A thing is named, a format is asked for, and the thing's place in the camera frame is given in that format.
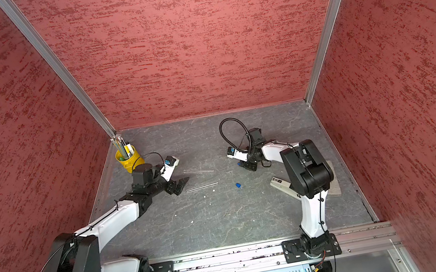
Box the clear test tube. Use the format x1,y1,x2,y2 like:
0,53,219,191
186,182,219,193
183,170,214,175

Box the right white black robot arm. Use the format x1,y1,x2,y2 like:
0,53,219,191
227,128,334,257

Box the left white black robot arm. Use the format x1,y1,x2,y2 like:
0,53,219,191
41,156,189,272

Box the yellow pen cup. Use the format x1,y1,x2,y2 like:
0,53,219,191
115,147,145,173

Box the white black stapler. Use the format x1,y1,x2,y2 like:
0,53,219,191
270,177,302,200

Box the pens in cup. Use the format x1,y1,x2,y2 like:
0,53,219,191
111,135,135,161

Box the grey sponge block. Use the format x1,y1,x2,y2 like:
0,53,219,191
327,160,342,197

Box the right base wiring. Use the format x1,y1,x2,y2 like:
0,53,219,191
307,250,340,272

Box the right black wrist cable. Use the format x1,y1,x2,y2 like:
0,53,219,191
217,111,273,175

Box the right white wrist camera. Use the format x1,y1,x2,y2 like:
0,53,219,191
227,146,249,162

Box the aluminium front rail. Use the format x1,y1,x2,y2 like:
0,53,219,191
151,222,403,272

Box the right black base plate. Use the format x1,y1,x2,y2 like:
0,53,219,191
281,233,342,263

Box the left aluminium corner post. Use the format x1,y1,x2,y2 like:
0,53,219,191
0,0,117,138

